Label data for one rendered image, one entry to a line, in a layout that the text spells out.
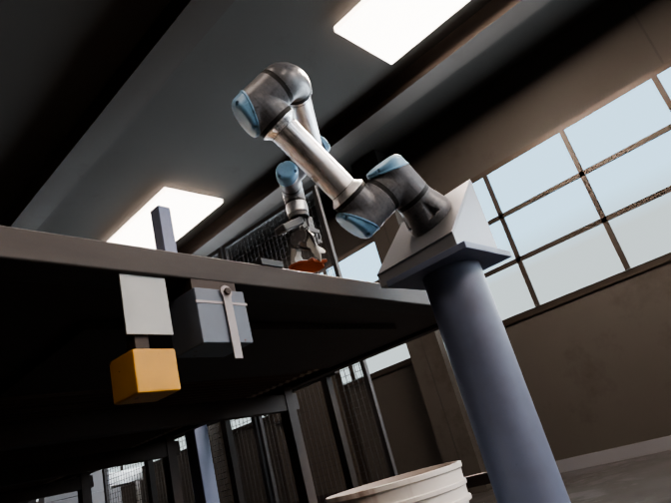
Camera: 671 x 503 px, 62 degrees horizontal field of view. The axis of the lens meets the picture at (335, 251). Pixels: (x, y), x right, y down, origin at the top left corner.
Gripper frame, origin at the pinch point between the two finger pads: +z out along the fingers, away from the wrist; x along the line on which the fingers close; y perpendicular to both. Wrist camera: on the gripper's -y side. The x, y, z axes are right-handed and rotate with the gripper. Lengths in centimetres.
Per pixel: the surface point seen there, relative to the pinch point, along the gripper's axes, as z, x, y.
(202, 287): 25, -21, -63
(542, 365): 21, 34, 290
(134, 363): 42, -23, -81
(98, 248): 19, -21, -85
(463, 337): 41, -45, 1
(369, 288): 16.8, -20.9, 1.3
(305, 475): 59, 85, 70
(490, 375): 52, -48, 3
